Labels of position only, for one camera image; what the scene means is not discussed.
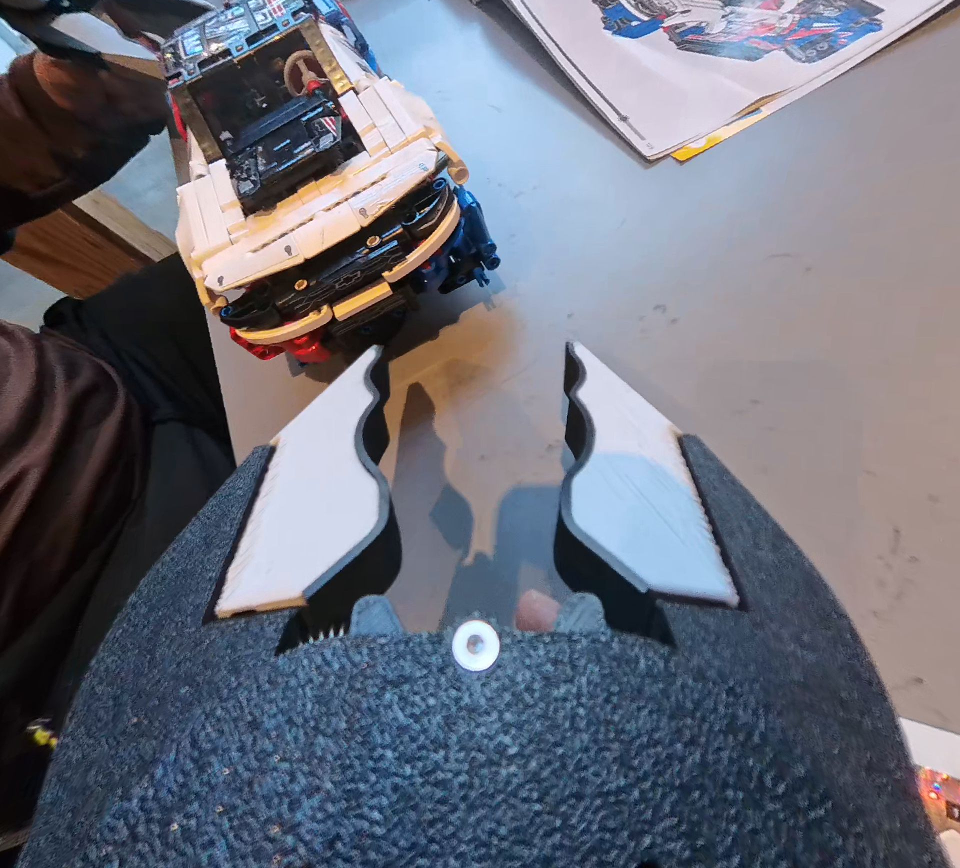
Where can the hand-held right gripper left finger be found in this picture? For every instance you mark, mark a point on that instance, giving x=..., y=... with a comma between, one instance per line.
x=307, y=508

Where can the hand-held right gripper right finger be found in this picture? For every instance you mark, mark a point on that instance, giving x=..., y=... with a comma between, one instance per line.
x=645, y=515

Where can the toy brick race car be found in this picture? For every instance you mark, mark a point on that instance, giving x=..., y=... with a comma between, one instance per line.
x=315, y=193

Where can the instruction booklet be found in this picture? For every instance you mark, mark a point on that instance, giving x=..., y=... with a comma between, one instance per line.
x=675, y=58

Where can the person's left forearm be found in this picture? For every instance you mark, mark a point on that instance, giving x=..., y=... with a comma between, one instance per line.
x=60, y=133

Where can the person's right hand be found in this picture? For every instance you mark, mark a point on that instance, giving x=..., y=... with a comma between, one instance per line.
x=536, y=609

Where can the person's dark sweater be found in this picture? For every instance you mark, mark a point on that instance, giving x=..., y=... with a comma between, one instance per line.
x=75, y=470

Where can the yellow leaflet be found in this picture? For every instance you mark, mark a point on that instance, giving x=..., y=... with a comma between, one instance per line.
x=705, y=144

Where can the holographic sticker sheet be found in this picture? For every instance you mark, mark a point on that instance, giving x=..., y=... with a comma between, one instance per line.
x=937, y=793

